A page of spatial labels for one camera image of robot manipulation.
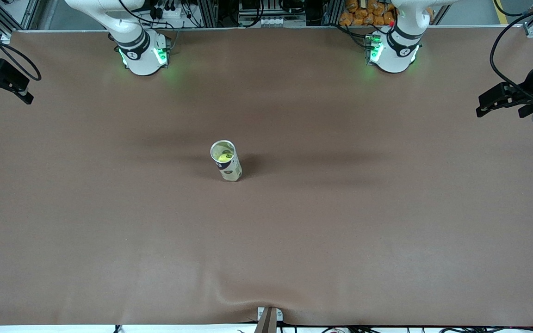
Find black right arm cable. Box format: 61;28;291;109
0;18;43;81

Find white blue tennis ball can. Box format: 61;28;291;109
210;140;243;182

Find white terminal strip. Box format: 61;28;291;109
256;16;291;27

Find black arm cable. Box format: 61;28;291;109
490;0;533;100
0;18;43;81

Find white power strip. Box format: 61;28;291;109
149;0;191;21

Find aluminium frame post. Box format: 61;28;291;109
254;306;284;333

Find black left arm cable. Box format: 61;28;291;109
490;0;533;100

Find orange snack bags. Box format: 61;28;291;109
339;0;397;26

